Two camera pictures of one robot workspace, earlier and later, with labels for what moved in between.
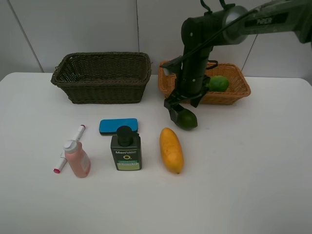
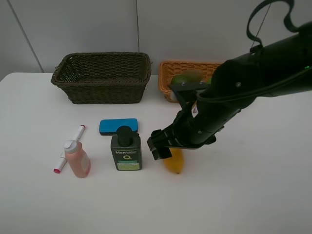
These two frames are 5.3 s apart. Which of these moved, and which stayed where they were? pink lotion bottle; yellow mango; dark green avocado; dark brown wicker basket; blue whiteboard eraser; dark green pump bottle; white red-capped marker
Moved: dark green avocado
Stayed: white red-capped marker; dark brown wicker basket; dark green pump bottle; yellow mango; blue whiteboard eraser; pink lotion bottle
